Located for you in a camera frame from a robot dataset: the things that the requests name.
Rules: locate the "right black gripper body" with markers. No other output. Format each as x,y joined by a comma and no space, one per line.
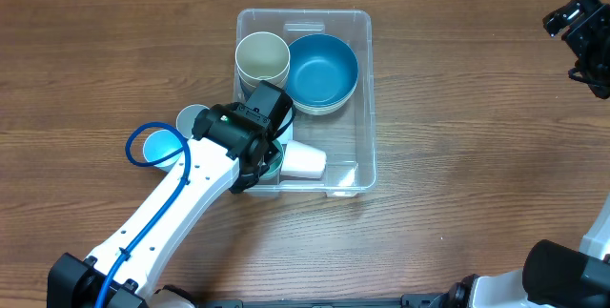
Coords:
589,36

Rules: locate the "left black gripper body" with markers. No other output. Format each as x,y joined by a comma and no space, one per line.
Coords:
254,172

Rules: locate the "cream tall cup front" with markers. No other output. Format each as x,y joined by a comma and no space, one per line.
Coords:
248,84

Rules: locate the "cream tall cup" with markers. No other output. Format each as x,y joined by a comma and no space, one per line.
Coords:
262,56
248,84

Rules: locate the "cream tall cup back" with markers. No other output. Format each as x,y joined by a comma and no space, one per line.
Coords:
262,56

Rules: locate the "cream bowl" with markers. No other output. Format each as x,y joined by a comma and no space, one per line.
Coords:
307,103
312,110

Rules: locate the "mint green small cup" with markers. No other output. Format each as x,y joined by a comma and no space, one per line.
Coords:
274,165

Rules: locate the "pink small cup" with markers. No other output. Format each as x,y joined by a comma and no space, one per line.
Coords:
301,160

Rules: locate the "dark blue bowl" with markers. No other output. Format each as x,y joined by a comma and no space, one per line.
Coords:
323,64

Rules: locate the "grey small cup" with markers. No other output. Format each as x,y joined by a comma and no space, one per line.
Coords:
185,119

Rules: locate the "light blue small cup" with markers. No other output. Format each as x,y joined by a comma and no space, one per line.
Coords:
160,144

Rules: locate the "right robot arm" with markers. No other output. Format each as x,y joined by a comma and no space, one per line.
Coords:
554,275

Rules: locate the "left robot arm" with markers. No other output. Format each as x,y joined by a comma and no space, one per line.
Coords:
228,151

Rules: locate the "clear plastic storage container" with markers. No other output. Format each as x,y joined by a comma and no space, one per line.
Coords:
346,136

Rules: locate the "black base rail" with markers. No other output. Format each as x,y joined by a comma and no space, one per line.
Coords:
405,301

